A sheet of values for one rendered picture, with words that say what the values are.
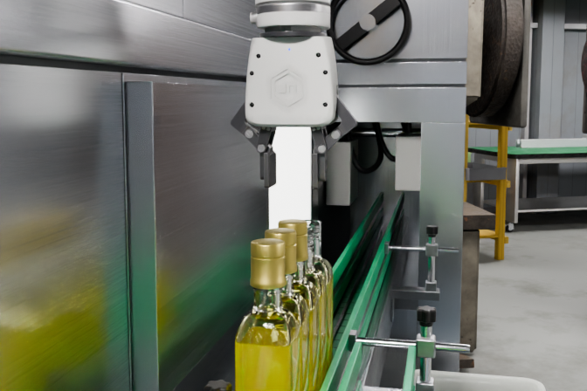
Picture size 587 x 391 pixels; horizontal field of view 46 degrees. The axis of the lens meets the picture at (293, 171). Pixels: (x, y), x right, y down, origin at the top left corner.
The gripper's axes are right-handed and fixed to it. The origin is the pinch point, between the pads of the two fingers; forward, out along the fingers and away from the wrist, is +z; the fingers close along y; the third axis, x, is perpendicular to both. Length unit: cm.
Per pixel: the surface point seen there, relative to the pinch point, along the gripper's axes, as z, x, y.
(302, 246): 8.5, -1.2, 1.3
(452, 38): -23, 104, 18
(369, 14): -29, 99, -2
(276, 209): 11.7, 43.4, -12.6
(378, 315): 34, 56, 5
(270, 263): 7.6, -13.3, 0.5
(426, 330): 24.1, 18.5, 14.9
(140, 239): 6.1, -11.8, -13.6
